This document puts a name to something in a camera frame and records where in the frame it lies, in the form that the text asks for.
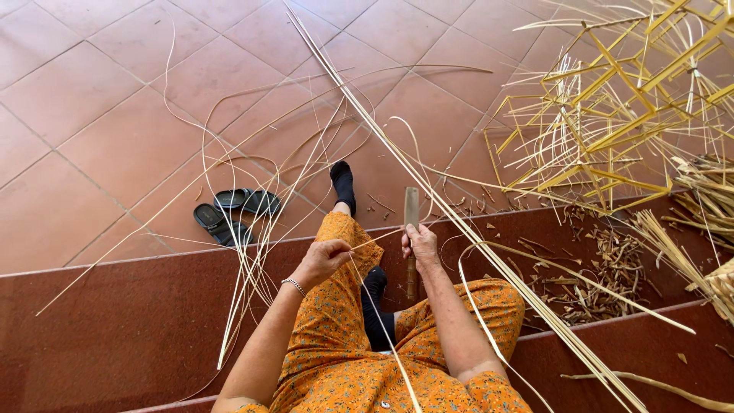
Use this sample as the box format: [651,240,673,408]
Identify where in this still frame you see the person's left hand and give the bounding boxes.
[291,238,356,290]

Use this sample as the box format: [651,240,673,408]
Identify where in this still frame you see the black rubber sandal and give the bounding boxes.
[193,203,254,248]
[213,188,282,218]

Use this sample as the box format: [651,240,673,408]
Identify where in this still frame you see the bundle of pale bamboo sticks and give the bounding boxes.
[630,209,734,323]

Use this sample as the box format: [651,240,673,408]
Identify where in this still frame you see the curved thick bamboo strip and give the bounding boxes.
[560,371,734,413]

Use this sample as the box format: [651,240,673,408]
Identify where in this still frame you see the thin pale bamboo strip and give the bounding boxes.
[346,227,424,413]

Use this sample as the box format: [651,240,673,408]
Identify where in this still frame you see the bundle of dark bamboo sticks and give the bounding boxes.
[662,154,734,253]

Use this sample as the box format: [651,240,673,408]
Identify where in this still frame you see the black sock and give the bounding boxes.
[361,265,398,352]
[330,161,357,217]

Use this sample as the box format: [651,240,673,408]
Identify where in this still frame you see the orange floral clothing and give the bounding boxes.
[234,211,534,413]

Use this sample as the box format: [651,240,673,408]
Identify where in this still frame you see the heap of loose thin strips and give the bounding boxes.
[36,17,494,402]

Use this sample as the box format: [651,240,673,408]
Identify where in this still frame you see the heap of yellow bamboo frames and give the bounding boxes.
[483,0,734,214]

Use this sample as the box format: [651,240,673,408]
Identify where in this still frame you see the bundle of long bamboo strips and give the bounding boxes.
[283,2,650,413]

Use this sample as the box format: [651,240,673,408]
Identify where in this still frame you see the woven bamboo basket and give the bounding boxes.
[702,257,734,312]

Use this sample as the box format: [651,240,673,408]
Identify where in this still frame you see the person's right hand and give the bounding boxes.
[400,223,442,278]

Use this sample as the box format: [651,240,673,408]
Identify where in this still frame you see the bamboo splitting knife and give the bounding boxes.
[404,187,421,303]

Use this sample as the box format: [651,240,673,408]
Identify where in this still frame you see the pile of bamboo shavings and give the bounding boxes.
[481,189,661,329]

